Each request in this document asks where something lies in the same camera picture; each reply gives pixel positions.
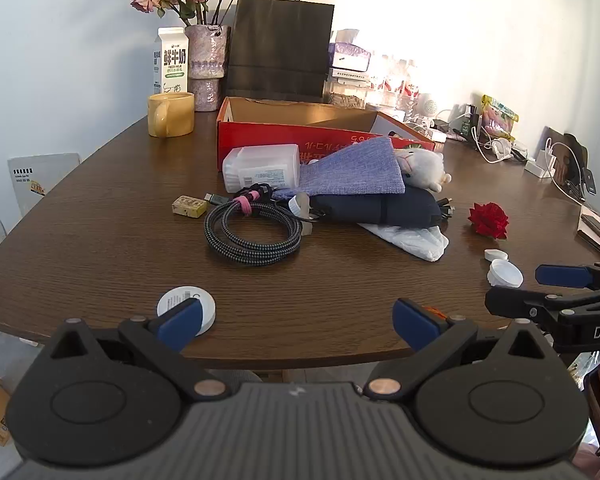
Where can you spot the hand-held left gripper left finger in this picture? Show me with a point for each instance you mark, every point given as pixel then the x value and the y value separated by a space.
pixel 180 322

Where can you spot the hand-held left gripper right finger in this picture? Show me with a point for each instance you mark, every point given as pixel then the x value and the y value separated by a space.
pixel 415 322

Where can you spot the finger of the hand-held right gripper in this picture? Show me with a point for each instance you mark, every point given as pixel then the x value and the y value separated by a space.
pixel 562 275
pixel 515 302

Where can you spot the white tissue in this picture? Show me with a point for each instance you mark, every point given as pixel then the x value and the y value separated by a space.
pixel 410 240

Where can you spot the red rose flower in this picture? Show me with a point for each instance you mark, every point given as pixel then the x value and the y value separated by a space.
pixel 489 220

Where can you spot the navy zip case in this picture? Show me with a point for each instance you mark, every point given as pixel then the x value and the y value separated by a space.
pixel 410 207

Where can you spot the navy fabric pouch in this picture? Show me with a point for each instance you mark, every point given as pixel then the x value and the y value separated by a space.
pixel 350 207

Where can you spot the white and yellow plush toy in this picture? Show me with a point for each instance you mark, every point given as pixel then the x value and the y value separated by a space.
pixel 425 165

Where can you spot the purple cloth pouch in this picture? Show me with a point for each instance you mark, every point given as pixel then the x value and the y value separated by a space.
pixel 355 170

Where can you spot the white translucent plastic container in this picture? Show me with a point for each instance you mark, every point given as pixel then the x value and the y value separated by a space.
pixel 260 167

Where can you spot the red cardboard box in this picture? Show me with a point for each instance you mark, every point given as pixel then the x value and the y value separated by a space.
pixel 280 135

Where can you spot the white round disc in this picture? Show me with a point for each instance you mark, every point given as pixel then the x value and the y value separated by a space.
pixel 172 300

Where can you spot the small white cap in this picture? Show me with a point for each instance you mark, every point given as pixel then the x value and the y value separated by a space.
pixel 496 255

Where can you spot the white charger block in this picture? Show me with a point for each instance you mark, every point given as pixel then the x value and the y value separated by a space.
pixel 540 165

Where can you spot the small yellow block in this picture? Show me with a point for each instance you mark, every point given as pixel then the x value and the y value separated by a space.
pixel 187 206

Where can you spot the colourful snack packet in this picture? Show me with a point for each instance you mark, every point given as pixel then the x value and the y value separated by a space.
pixel 500 117

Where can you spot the small black bottle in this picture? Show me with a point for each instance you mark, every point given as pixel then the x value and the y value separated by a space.
pixel 475 116

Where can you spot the grey leaflet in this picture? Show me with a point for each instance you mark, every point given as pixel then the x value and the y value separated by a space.
pixel 42 180

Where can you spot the yellow mug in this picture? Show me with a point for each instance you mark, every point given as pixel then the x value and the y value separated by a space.
pixel 172 115

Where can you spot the white round speaker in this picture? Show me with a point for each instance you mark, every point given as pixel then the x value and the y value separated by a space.
pixel 430 109

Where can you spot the red label water bottle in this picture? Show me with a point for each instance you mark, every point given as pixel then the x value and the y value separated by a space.
pixel 412 90
pixel 399 85
pixel 382 82

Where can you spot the clear seed container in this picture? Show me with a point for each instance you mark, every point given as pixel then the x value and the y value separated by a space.
pixel 347 92

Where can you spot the white milk carton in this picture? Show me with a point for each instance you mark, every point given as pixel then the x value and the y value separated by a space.
pixel 172 60

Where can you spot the purple textured vase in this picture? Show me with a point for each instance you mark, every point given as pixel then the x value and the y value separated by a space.
pixel 205 55

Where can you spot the purple tissue box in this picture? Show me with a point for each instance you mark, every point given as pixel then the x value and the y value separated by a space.
pixel 350 52

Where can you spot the black paper bag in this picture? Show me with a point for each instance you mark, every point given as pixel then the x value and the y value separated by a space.
pixel 280 45

